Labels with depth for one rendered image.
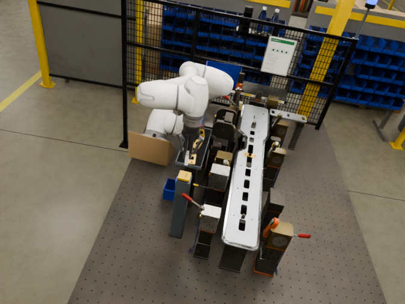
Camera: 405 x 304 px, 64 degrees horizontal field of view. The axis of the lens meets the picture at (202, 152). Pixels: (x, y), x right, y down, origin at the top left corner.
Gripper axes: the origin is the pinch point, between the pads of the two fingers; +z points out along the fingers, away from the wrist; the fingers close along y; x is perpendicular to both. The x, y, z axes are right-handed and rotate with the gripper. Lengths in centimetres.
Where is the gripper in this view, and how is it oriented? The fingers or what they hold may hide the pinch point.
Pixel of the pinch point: (187, 158)
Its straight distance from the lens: 154.8
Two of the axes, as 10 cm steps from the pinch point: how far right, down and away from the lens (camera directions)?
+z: -1.4, 7.7, 6.2
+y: 9.7, 2.2, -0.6
